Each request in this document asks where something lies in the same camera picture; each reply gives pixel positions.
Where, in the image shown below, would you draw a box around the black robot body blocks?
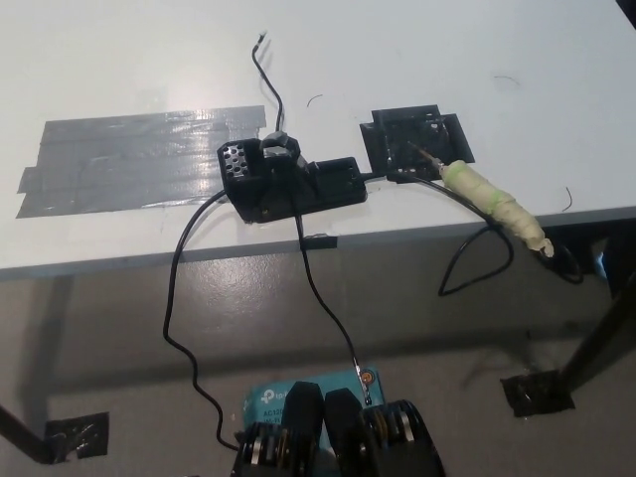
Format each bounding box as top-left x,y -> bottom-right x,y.
229,380 -> 447,477

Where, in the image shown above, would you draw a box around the black soldering station base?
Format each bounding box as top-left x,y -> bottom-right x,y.
217,129 -> 370,224

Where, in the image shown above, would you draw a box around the black cable with metal connector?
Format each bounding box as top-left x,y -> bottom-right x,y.
292,211 -> 372,406

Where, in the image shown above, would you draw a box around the long curvy black cable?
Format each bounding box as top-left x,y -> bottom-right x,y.
161,191 -> 244,451

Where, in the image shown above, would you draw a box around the teal tp-link box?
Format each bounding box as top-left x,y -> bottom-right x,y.
241,367 -> 388,448

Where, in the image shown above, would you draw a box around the thin black loose wire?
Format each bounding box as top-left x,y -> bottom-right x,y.
250,32 -> 285,134

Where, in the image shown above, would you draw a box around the black floor tape patch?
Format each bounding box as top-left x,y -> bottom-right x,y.
43,410 -> 109,464
499,370 -> 577,417

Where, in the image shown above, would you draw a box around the black tape square patch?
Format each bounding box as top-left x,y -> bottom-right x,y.
358,102 -> 476,183

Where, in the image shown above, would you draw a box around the black soldering iron cable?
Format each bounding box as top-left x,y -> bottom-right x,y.
365,168 -> 585,297

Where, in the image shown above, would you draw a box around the black table leg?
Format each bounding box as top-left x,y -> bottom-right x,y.
558,282 -> 636,397
0,404 -> 56,466

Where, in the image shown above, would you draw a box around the grey duct tape patch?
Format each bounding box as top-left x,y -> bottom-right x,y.
14,103 -> 269,220

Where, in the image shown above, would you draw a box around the tape-wrapped soldering iron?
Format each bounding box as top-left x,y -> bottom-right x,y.
406,141 -> 556,258

